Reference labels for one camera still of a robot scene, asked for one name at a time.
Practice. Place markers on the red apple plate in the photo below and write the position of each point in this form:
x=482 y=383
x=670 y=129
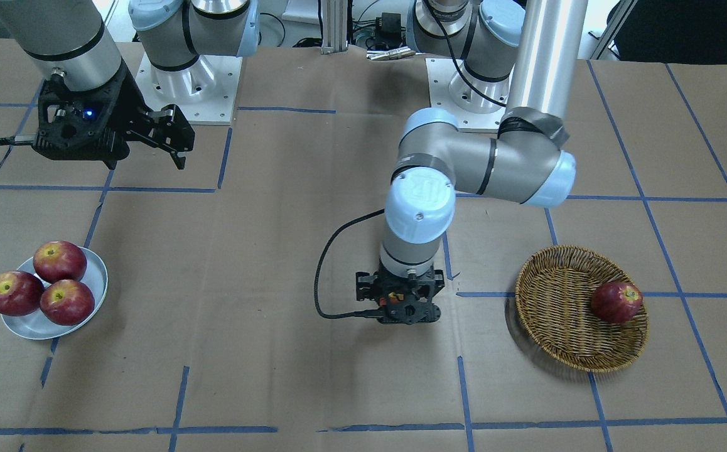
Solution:
x=67 y=302
x=58 y=260
x=20 y=293

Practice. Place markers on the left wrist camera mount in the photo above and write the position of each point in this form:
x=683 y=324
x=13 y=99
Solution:
x=408 y=307

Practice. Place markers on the woven wicker basket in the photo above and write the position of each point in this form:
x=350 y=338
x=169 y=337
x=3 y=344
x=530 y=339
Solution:
x=553 y=296

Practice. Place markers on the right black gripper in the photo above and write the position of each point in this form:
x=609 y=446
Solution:
x=129 y=99

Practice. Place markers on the dark red apple in basket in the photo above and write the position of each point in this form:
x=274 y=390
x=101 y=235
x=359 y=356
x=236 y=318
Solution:
x=616 y=301

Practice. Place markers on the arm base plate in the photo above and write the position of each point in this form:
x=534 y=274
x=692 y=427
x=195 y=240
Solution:
x=205 y=92
x=448 y=90

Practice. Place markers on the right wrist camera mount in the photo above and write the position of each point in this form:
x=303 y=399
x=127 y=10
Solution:
x=76 y=126

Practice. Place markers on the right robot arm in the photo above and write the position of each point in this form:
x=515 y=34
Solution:
x=70 y=38

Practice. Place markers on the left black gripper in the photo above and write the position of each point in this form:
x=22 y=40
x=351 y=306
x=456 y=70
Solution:
x=361 y=287

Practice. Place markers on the red apple plate front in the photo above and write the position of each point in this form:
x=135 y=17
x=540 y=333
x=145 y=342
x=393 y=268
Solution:
x=67 y=302

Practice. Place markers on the aluminium frame post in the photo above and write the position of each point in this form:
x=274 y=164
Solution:
x=334 y=21

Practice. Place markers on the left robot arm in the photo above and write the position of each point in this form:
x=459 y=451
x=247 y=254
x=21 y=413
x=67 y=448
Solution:
x=499 y=92

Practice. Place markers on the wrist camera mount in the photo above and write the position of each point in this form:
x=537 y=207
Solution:
x=408 y=307
x=76 y=126

